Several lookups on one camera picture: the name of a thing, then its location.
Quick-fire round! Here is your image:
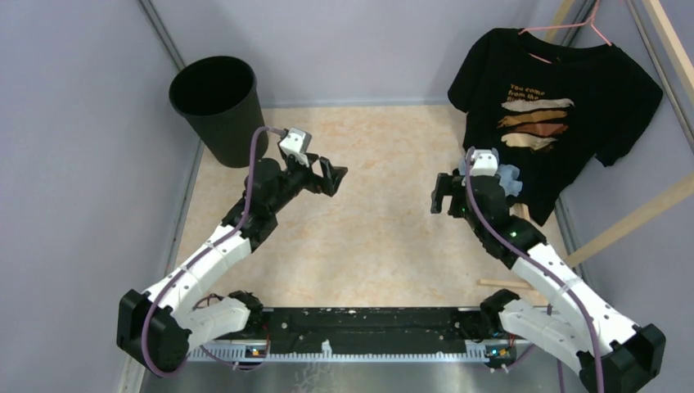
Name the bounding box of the light blue plastic trash bag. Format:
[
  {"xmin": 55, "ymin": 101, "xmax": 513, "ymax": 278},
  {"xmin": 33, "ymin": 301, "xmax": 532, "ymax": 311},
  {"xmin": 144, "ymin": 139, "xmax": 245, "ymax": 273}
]
[{"xmin": 470, "ymin": 155, "xmax": 523, "ymax": 197}]

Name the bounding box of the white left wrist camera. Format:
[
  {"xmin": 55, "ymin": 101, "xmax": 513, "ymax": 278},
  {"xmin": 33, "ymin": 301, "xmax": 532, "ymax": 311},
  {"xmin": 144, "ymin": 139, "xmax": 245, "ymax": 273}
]
[{"xmin": 278, "ymin": 128, "xmax": 312, "ymax": 168}]

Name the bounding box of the wooden stick on floor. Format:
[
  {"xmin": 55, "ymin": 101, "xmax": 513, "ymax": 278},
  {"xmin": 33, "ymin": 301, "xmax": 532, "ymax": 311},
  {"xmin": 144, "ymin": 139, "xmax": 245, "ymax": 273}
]
[{"xmin": 476, "ymin": 278, "xmax": 534, "ymax": 290}]

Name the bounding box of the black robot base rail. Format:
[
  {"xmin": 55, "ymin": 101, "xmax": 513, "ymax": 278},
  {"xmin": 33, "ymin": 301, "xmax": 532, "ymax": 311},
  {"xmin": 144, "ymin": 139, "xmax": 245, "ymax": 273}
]
[{"xmin": 187, "ymin": 306, "xmax": 535, "ymax": 371}]

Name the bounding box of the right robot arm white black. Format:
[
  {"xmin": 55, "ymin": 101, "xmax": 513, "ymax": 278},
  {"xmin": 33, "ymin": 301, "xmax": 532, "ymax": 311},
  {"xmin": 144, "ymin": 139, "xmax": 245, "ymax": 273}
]
[{"xmin": 431, "ymin": 171, "xmax": 666, "ymax": 392}]

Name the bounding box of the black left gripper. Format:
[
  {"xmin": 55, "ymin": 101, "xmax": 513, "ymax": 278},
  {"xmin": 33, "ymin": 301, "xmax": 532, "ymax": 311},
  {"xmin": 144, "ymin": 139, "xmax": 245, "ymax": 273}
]
[{"xmin": 269, "ymin": 151, "xmax": 347, "ymax": 214}]

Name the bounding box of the black printed t-shirt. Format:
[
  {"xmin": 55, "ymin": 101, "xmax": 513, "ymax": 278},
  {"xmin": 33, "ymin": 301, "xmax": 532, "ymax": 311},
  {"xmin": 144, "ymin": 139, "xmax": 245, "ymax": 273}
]
[{"xmin": 448, "ymin": 28, "xmax": 664, "ymax": 224}]

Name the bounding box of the pink wire clothes hanger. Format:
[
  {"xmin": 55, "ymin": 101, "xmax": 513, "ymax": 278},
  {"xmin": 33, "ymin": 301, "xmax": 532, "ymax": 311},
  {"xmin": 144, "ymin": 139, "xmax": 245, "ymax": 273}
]
[{"xmin": 518, "ymin": 0, "xmax": 613, "ymax": 46}]

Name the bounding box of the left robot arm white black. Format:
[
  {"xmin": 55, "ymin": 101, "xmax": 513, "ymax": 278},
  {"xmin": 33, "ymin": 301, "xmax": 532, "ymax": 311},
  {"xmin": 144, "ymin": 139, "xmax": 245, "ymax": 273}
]
[{"xmin": 116, "ymin": 153, "xmax": 349, "ymax": 377}]

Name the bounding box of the wooden frame bar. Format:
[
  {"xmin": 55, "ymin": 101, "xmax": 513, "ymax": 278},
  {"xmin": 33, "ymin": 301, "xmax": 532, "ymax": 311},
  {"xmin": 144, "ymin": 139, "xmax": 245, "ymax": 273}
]
[{"xmin": 566, "ymin": 173, "xmax": 693, "ymax": 268}]

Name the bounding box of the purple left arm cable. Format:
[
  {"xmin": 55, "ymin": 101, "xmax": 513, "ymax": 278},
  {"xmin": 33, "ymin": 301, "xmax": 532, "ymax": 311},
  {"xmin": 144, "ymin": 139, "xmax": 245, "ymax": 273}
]
[{"xmin": 140, "ymin": 126, "xmax": 286, "ymax": 379}]

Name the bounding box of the black plastic trash bin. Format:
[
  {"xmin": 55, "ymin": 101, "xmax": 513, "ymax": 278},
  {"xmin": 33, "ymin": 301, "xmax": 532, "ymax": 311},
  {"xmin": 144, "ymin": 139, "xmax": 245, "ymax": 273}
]
[{"xmin": 169, "ymin": 56, "xmax": 265, "ymax": 168}]

